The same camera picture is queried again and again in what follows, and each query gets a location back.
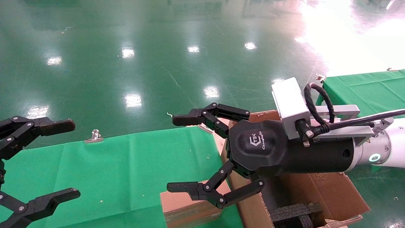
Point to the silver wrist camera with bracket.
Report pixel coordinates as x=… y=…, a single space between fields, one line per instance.
x=289 y=104

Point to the green tablecloth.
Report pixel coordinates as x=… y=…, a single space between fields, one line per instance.
x=126 y=164
x=373 y=88

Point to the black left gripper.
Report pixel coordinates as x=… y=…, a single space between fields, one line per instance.
x=2 y=172

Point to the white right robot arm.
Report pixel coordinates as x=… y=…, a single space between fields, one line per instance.
x=395 y=148

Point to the brown cardboard box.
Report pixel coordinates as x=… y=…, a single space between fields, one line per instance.
x=183 y=209

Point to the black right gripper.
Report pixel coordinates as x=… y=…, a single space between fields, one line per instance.
x=269 y=152

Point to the black foam insert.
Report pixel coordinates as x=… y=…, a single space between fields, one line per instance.
x=294 y=212

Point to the large torn cardboard carton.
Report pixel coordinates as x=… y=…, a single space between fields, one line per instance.
x=332 y=196

